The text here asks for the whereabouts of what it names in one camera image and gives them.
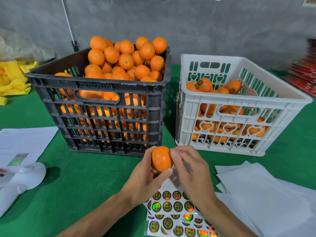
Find person's right hand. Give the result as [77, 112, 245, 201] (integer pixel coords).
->
[169, 145, 218, 205]

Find beige woven sack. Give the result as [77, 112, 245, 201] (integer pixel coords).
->
[0, 29, 55, 64]

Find single orange fruit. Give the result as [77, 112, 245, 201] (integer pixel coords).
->
[151, 146, 174, 172]

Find black plastic crate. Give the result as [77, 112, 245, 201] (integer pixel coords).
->
[25, 47, 171, 157]

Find white printed paper sheet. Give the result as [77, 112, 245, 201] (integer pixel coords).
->
[0, 127, 59, 168]

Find white pole with black base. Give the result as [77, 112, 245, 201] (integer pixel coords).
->
[60, 0, 80, 52]

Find heap of labelled oranges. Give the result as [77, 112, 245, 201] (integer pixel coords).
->
[186, 78, 270, 146]

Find white plastic crate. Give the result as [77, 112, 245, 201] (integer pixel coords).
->
[175, 54, 313, 157]

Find white handheld controller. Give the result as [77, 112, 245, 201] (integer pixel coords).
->
[0, 162, 46, 218]

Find green felt table cover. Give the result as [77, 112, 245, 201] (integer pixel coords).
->
[0, 62, 316, 237]

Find stack of red cardboard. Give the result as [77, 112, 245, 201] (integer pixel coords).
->
[285, 39, 316, 97]

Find person's left forearm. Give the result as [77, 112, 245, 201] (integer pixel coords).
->
[57, 192, 144, 237]

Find person's left hand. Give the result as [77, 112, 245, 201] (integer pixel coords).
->
[118, 145, 174, 208]

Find white backing sheet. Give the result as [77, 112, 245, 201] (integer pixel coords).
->
[276, 180, 316, 237]
[215, 162, 307, 237]

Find pile of yellow bags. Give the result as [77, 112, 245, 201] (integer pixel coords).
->
[0, 60, 39, 107]

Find pile of oranges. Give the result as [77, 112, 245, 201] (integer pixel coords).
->
[54, 36, 169, 144]

